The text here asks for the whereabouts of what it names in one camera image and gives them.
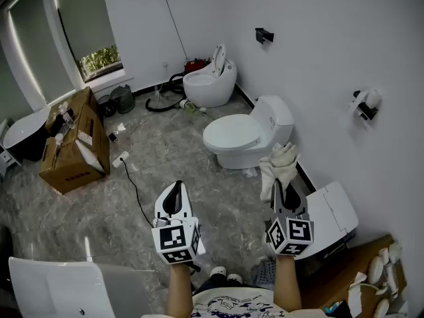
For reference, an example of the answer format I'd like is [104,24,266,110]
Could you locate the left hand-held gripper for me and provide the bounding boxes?
[151,180,206,265]

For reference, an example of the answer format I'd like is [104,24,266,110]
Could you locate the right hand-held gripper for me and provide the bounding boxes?
[264,180,315,256]

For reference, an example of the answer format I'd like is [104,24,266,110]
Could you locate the white wiping cloth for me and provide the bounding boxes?
[258,141,301,202]

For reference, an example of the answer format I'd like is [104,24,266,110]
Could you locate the white toilet lid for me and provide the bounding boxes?
[202,113,262,152]

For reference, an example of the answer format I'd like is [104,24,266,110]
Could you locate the person's right forearm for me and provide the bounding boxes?
[272,255,303,311]

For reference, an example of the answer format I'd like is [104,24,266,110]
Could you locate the person's left forearm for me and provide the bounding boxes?
[166,262,194,318]

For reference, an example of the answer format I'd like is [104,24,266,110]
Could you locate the white toilet with tank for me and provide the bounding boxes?
[202,95,295,170]

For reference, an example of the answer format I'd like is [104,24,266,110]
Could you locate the egg-shaped white toilet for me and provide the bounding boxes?
[182,43,238,109]

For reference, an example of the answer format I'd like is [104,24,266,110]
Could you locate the white cabinet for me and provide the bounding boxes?
[294,181,359,260]

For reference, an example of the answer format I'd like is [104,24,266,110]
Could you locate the white power strip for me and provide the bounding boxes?
[111,150,131,168]

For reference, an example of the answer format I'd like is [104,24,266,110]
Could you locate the person's dark trousers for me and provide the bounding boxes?
[193,273,266,294]

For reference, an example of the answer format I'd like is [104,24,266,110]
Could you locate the wooden counter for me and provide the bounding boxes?
[299,234,408,318]

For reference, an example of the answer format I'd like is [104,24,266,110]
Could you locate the large open cardboard box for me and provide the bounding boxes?
[38,103,111,195]

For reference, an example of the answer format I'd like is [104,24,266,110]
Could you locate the person's printed cream shirt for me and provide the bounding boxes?
[142,286,329,318]

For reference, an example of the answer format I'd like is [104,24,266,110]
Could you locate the green plastic basket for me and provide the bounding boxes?
[109,84,136,115]

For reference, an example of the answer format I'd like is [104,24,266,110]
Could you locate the small black bin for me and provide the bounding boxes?
[97,94,117,117]

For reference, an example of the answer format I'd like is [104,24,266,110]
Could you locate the glossy white fixture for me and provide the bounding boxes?
[8,256,160,318]

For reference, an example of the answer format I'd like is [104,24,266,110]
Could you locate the closed cardboard box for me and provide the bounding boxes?
[44,86,100,135]

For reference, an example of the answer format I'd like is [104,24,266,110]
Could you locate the red machine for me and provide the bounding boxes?
[184,58,210,75]

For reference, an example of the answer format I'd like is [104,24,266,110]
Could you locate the window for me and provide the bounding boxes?
[76,44,124,82]

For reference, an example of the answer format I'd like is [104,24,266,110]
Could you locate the black and white bathtub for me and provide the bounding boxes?
[3,106,52,162]

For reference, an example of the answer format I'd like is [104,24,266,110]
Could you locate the grey roller blind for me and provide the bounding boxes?
[58,0,117,61]
[8,0,76,104]

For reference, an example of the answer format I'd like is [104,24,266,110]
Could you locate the black power cable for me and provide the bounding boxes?
[122,159,156,227]

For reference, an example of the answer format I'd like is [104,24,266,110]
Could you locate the white cable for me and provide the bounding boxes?
[127,81,166,154]

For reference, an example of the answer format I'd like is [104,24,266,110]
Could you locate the wall holder with white roll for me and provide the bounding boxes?
[347,88,382,121]

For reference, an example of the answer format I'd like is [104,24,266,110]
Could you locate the black hose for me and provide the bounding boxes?
[144,73,186,113]

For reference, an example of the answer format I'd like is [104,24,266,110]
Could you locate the black wall paper holder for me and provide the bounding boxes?
[254,27,275,45]

